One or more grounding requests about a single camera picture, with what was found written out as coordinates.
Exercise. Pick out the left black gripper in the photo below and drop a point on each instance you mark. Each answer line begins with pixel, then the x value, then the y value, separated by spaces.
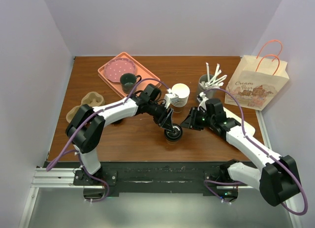
pixel 166 120

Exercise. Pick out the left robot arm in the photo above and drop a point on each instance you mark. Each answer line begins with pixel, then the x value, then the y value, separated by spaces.
pixel 86 127

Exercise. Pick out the white rectangular tray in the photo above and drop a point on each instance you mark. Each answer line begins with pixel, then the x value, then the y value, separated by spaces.
pixel 249 129

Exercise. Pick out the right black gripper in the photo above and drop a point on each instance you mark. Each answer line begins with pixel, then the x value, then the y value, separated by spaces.
pixel 192 117

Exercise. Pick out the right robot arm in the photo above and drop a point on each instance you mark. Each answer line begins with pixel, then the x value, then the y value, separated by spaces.
pixel 275 176

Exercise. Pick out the black plastic cup lid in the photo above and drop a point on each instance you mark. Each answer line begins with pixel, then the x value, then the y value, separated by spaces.
pixel 177 134

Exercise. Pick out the stack of paper cups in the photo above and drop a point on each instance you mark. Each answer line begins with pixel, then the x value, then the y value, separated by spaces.
pixel 183 92

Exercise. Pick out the dark green mug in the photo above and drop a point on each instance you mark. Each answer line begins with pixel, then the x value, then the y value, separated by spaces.
pixel 128 81

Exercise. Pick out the grey straw holder cup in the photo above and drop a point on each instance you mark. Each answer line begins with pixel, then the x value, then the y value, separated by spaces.
pixel 201 87

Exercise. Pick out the cream bear paper bag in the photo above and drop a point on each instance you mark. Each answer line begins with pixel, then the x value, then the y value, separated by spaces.
pixel 257 80

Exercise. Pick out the stack of black lids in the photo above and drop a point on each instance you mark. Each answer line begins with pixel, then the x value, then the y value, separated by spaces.
pixel 117 122

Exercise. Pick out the pink dotted plate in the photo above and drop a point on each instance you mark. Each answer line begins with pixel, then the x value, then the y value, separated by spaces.
pixel 117 67

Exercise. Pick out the brown paper coffee cup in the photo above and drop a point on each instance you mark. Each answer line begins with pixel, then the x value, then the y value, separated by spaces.
pixel 172 140

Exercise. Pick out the cardboard cup carrier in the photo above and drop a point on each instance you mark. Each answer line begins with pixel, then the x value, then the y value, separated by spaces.
pixel 92 99

